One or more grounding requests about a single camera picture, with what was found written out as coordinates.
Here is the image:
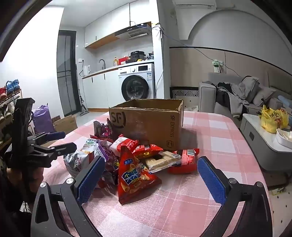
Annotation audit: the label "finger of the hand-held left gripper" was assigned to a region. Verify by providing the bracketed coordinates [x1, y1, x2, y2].
[28, 132, 66, 145]
[49, 142, 77, 158]

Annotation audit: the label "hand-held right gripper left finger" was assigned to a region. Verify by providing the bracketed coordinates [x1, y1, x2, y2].
[31, 156, 106, 237]

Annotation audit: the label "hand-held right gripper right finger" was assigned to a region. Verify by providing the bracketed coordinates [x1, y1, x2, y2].
[197, 157, 273, 237]

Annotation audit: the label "purple white snack bag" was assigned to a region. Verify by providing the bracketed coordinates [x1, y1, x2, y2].
[80, 138, 107, 164]
[63, 152, 96, 177]

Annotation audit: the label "dark purple snack bag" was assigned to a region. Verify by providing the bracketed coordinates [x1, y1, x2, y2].
[93, 118, 119, 139]
[104, 150, 120, 183]

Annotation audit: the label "red packet with white label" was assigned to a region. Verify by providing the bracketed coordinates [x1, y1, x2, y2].
[168, 149, 199, 175]

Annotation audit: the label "red triangular snack bag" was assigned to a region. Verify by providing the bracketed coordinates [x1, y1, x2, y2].
[117, 145, 162, 205]

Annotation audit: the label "red and white snack bag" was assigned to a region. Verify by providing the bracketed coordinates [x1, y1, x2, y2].
[109, 136, 139, 160]

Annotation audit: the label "clear cracker packet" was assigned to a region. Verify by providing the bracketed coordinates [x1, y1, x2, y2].
[139, 151, 182, 174]

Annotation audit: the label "red snack packet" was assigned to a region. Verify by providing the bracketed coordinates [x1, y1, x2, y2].
[132, 144, 163, 159]

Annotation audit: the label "brown cardboard box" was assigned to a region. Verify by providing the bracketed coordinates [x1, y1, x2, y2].
[109, 99, 184, 151]

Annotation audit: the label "person's left hand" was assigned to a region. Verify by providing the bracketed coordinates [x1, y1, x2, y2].
[7, 167, 44, 194]

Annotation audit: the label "small cardboard box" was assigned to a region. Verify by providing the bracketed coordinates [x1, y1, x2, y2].
[51, 114, 78, 135]

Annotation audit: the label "shoe rack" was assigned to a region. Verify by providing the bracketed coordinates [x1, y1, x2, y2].
[0, 88, 23, 146]

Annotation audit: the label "stick vacuum cleaner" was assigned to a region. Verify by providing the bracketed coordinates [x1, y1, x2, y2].
[75, 64, 90, 116]

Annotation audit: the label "blue shoes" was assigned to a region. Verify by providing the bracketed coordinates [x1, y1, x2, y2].
[6, 80, 20, 95]

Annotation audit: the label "pink checked tablecloth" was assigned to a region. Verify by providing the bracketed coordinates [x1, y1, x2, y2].
[42, 111, 273, 237]

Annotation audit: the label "white coffee table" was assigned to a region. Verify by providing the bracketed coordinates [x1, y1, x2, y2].
[239, 113, 292, 172]

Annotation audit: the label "white lower cabinets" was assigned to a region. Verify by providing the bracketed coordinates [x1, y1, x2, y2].
[82, 71, 125, 109]

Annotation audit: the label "white cabinets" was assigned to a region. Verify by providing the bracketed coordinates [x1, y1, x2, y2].
[82, 71, 125, 109]
[84, 0, 158, 49]

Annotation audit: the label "dark glass door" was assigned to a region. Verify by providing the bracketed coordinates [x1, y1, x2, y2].
[56, 30, 78, 116]

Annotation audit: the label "grey sofa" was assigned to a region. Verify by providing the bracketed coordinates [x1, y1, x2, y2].
[198, 73, 292, 128]

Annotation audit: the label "white container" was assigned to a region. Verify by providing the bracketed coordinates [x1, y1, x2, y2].
[276, 128, 292, 146]

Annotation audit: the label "yellow plastic bag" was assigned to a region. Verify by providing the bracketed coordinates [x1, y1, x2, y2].
[258, 105, 289, 133]

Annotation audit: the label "grey clothes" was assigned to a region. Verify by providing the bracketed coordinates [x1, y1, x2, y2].
[216, 76, 260, 118]

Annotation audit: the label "black white patterned panel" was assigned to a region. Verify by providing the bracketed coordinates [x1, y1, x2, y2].
[171, 87, 199, 106]

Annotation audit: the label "white washing machine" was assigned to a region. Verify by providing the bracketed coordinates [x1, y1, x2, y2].
[118, 63, 156, 102]

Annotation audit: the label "grey pillow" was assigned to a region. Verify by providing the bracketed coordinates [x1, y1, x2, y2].
[252, 87, 276, 107]

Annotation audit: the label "black pressure cooker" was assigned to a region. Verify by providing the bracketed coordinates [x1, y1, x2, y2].
[130, 51, 146, 63]

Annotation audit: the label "white upper cabinets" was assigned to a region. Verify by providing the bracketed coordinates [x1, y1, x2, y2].
[84, 0, 158, 49]

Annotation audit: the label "silver range hood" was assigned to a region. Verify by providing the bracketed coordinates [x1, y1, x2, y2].
[115, 22, 152, 40]

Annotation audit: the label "white air conditioner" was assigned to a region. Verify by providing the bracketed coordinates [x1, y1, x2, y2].
[172, 0, 217, 11]

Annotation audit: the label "white wall power strip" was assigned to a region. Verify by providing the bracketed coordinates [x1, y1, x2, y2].
[212, 60, 223, 73]

